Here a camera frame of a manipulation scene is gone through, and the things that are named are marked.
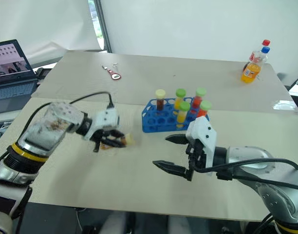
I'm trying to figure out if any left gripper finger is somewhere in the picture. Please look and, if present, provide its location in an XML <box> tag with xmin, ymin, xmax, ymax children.
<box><xmin>107</xmin><ymin>129</ymin><xmax>127</xmax><ymax>138</ymax></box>
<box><xmin>100</xmin><ymin>138</ymin><xmax>129</xmax><ymax>149</ymax></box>

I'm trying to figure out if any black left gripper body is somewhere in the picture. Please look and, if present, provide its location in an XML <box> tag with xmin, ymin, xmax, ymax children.
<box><xmin>92</xmin><ymin>130</ymin><xmax>113</xmax><ymax>153</ymax></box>

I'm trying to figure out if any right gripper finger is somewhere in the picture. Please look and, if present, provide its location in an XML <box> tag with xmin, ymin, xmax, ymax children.
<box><xmin>165</xmin><ymin>134</ymin><xmax>189</xmax><ymax>146</ymax></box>
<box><xmin>152</xmin><ymin>159</ymin><xmax>190</xmax><ymax>181</ymax></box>

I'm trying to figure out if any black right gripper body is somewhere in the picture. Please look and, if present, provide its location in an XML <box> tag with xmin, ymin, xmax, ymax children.
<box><xmin>185</xmin><ymin>138</ymin><xmax>208</xmax><ymax>182</ymax></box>

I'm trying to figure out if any brown test tube cream cap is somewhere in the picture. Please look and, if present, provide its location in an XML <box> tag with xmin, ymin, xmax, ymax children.
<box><xmin>155</xmin><ymin>89</ymin><xmax>167</xmax><ymax>115</ymax></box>
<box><xmin>99</xmin><ymin>133</ymin><xmax>136</xmax><ymax>151</ymax></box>

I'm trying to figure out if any blue test tube rack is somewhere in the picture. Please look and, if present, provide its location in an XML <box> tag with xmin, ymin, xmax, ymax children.
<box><xmin>141</xmin><ymin>97</ymin><xmax>210</xmax><ymax>134</ymax></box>

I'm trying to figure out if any yellow test tube green cap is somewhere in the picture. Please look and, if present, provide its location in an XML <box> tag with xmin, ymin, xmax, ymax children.
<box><xmin>174</xmin><ymin>88</ymin><xmax>187</xmax><ymax>110</ymax></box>
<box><xmin>176</xmin><ymin>101</ymin><xmax>191</xmax><ymax>129</ymax></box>

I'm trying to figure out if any red test tube green cap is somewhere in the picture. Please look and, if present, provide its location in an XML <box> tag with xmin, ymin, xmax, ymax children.
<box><xmin>196</xmin><ymin>100</ymin><xmax>212</xmax><ymax>119</ymax></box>
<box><xmin>191</xmin><ymin>87</ymin><xmax>207</xmax><ymax>114</ymax></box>

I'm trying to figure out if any red bottle opener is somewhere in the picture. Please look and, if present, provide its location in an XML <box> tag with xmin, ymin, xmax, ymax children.
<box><xmin>107</xmin><ymin>69</ymin><xmax>122</xmax><ymax>80</ymax></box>

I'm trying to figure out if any small black device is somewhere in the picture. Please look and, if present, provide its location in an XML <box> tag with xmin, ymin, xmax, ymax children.
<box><xmin>36</xmin><ymin>67</ymin><xmax>52</xmax><ymax>78</ymax></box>

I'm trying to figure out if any orange soda bottle blue cap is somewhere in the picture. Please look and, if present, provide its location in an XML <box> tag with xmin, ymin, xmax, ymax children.
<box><xmin>241</xmin><ymin>46</ymin><xmax>271</xmax><ymax>84</ymax></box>

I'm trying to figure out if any open laptop computer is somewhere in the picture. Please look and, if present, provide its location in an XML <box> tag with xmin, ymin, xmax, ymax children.
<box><xmin>0</xmin><ymin>39</ymin><xmax>39</xmax><ymax>115</ymax></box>

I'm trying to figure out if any grey metal pole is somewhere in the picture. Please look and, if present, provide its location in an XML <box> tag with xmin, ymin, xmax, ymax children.
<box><xmin>93</xmin><ymin>0</ymin><xmax>112</xmax><ymax>53</ymax></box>

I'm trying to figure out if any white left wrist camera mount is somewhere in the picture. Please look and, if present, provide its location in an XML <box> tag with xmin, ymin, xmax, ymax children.
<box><xmin>84</xmin><ymin>108</ymin><xmax>120</xmax><ymax>142</ymax></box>

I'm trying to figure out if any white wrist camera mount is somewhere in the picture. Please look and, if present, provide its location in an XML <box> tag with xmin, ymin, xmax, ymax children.
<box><xmin>84</xmin><ymin>108</ymin><xmax>120</xmax><ymax>142</ymax></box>
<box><xmin>185</xmin><ymin>116</ymin><xmax>218</xmax><ymax>176</ymax></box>

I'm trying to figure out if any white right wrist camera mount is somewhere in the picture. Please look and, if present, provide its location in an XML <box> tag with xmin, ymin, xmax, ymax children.
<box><xmin>185</xmin><ymin>116</ymin><xmax>218</xmax><ymax>176</ymax></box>

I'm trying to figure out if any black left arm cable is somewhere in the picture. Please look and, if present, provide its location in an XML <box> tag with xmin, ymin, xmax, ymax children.
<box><xmin>0</xmin><ymin>91</ymin><xmax>115</xmax><ymax>169</ymax></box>

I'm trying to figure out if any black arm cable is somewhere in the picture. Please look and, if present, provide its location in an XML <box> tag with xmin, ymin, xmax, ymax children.
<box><xmin>0</xmin><ymin>91</ymin><xmax>115</xmax><ymax>169</ymax></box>
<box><xmin>194</xmin><ymin>157</ymin><xmax>298</xmax><ymax>192</ymax></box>

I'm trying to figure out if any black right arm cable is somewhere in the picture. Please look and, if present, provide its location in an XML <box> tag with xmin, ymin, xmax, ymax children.
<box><xmin>194</xmin><ymin>157</ymin><xmax>298</xmax><ymax>192</ymax></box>

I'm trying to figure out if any thin white cable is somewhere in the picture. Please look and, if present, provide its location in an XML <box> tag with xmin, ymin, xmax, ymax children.
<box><xmin>74</xmin><ymin>207</ymin><xmax>84</xmax><ymax>232</ymax></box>

